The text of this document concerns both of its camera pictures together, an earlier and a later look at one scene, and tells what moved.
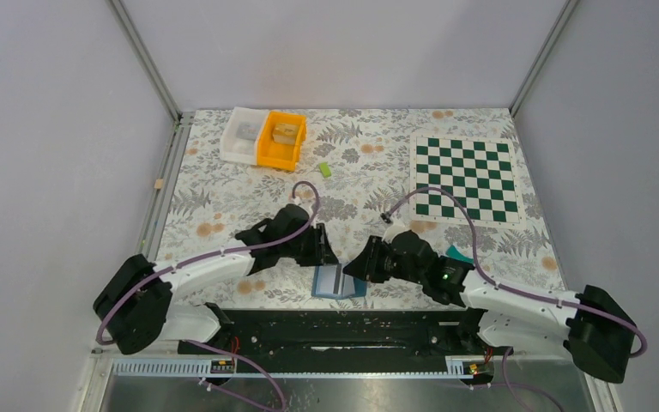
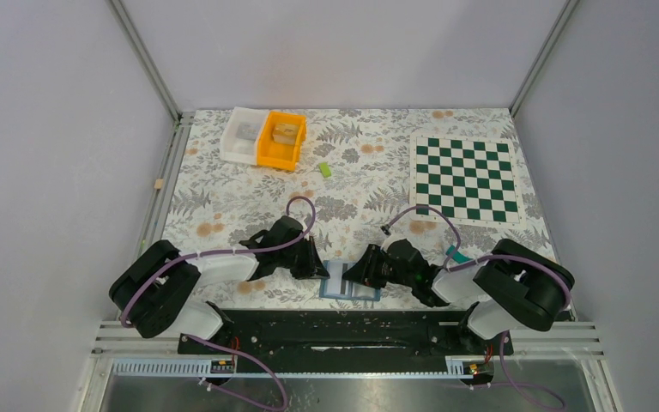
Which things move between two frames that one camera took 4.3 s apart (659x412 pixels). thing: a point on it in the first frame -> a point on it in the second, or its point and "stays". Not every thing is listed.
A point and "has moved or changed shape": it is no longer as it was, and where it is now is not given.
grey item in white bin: (246, 130) stays
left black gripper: (325, 257) -> (313, 267)
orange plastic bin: (276, 155) stays
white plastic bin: (240, 133) stays
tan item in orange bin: (285, 133) stays
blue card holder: (330, 281) has moved or changed shape
